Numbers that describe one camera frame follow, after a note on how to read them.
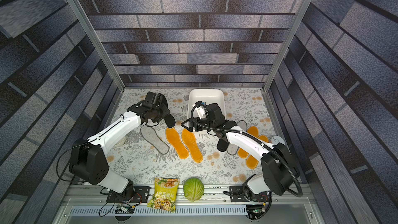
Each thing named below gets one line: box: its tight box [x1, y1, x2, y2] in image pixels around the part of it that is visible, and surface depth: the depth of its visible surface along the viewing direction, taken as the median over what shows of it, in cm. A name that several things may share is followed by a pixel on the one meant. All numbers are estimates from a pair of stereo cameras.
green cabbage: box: [183, 177, 205, 202], surface depth 71 cm
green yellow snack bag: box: [146, 176, 180, 213], surface depth 71 cm
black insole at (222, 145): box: [216, 138, 230, 152], surface depth 92 cm
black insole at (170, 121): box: [163, 113, 176, 129], surface depth 86 cm
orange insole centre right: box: [181, 128, 204, 163], surface depth 92 cm
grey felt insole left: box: [140, 124, 170, 155], surface depth 93 cm
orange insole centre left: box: [165, 127, 189, 160], surface depth 92 cm
